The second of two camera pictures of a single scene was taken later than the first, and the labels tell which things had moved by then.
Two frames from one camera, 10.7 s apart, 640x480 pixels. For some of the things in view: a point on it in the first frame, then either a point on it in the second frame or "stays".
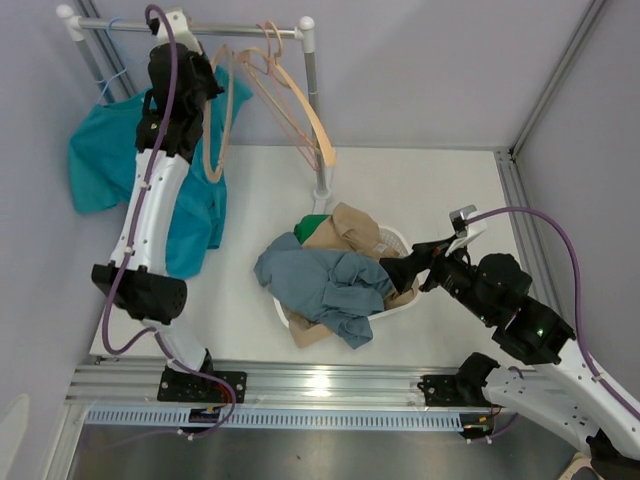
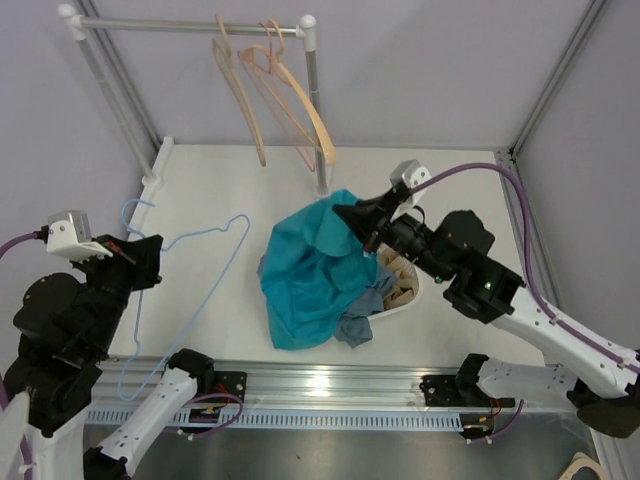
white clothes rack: [305, 28] stays
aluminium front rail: [269, 384] stays
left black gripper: [202, 63] → [145, 253]
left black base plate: [179, 385] stays
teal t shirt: [103, 154] → [314, 265]
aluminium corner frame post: [510, 164] stays
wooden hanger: [213, 178] → [236, 89]
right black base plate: [446, 391] stays
